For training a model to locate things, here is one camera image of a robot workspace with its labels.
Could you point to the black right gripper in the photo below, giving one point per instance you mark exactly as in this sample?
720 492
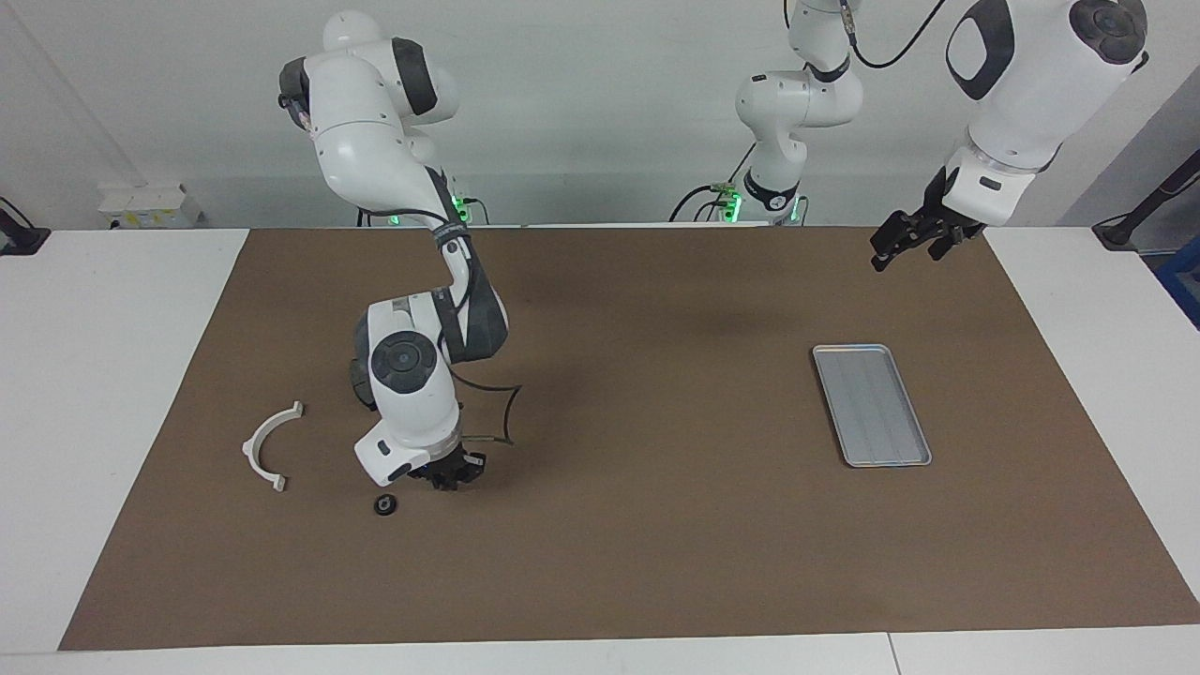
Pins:
450 462

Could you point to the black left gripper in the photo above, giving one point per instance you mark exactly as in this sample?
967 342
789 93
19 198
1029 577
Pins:
952 211

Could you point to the small black round part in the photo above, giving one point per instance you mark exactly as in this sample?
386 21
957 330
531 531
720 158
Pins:
385 504

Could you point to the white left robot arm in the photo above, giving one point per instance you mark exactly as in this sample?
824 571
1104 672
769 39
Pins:
1031 94

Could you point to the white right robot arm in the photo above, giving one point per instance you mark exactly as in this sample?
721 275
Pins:
375 141

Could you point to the silver metal tray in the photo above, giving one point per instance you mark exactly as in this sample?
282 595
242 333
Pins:
872 405

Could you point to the brown table mat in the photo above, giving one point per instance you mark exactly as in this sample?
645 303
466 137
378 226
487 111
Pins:
656 544

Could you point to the black angled stand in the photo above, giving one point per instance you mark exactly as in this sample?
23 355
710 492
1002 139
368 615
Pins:
1139 216

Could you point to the blue crate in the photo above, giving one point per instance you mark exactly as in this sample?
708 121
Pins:
1181 281

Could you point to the white power strip box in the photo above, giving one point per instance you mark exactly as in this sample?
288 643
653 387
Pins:
150 206

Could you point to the white semicircular plastic bracket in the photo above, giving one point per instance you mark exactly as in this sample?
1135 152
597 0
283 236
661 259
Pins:
258 441

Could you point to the black clamp mount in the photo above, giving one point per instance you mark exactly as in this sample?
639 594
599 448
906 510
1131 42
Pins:
19 234

